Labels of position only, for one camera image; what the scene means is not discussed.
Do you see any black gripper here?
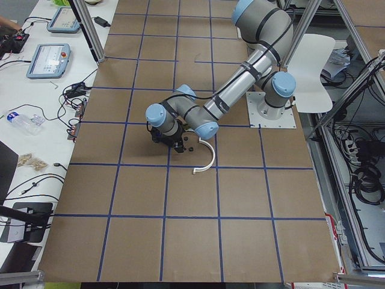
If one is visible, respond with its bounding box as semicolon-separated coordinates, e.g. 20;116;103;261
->
150;119;185;153

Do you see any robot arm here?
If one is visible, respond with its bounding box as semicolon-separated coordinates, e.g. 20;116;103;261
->
146;1;296;153

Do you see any black power adapter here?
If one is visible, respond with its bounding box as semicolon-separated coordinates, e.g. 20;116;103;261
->
93;16;111;27

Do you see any white plastic chair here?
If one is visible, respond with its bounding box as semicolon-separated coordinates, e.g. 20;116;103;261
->
288;34;335;113

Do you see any plastic water bottle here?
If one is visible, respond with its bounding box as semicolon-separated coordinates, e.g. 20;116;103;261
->
7;111;40;135

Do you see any blue teach pendant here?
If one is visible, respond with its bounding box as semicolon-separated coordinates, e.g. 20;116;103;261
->
26;43;71;79
47;7;80;34

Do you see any white curved plastic bracket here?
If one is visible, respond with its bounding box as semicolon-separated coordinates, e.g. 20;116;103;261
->
192;137;216;175

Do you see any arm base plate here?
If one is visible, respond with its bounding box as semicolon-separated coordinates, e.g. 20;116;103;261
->
246;92;297;129

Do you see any aluminium frame post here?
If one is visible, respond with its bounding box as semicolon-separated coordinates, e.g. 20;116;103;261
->
69;0;105;63

